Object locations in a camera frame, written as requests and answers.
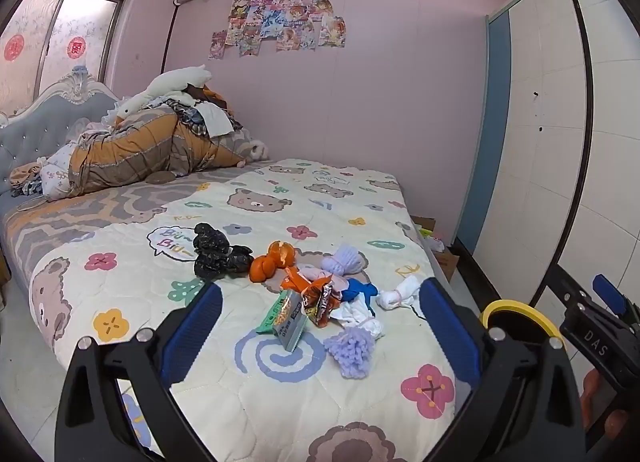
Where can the purple fluffy cloth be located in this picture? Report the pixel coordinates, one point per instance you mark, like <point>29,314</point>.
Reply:
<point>350,349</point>

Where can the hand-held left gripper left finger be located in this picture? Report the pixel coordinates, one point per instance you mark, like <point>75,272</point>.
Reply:
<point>192,337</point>

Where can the yellow-rimmed black bin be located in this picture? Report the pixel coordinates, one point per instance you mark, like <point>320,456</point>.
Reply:
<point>507,304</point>

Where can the lavender sock bundle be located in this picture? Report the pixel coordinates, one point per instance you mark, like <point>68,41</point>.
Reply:
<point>345,259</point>

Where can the cardboard box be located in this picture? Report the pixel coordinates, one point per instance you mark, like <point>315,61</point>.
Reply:
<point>445,259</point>

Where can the blue glove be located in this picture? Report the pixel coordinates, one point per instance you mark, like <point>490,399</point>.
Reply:
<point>357,292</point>

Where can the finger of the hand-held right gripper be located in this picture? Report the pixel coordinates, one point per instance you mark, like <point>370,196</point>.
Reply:
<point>607,292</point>
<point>567,292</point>

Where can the white knotted cloth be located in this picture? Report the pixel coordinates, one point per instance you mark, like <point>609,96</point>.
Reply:
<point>400,294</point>

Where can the pile of clothes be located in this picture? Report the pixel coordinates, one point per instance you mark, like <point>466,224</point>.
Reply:
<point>210,115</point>

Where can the white and blue wardrobe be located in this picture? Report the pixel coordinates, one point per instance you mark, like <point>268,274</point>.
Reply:
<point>540,142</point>

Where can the green and grey snack packet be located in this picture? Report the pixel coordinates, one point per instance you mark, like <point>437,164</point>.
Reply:
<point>285,322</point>

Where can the frosted window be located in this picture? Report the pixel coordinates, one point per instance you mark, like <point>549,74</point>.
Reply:
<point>65,27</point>

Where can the orange checked quilt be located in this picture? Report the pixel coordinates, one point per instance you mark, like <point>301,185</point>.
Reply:
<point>130,147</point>

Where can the pink cloth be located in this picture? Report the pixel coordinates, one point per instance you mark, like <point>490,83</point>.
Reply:
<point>315,273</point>

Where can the black plastic bag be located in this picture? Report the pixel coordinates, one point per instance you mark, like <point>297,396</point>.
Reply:
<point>215,249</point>

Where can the cluster of wall posters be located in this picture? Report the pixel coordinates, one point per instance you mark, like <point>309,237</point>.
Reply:
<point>280,17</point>

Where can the grey tufted headboard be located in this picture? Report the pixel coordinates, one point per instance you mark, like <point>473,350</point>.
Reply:
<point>35,132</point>

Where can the floral pillow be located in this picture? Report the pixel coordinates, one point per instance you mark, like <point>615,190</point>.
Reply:
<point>55,172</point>

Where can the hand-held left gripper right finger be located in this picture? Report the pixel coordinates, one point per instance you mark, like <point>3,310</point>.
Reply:
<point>450,332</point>

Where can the orange snack wrapper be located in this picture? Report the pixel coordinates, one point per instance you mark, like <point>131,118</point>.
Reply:
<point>297,281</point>

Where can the small white pink plush toy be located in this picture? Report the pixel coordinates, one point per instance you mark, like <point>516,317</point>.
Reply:
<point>259,150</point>

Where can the grey patterned bed sheet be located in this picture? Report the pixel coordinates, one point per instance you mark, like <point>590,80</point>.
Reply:
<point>75,222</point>

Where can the orange foil-lined wrapper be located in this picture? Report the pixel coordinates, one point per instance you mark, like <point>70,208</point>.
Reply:
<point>320,304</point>

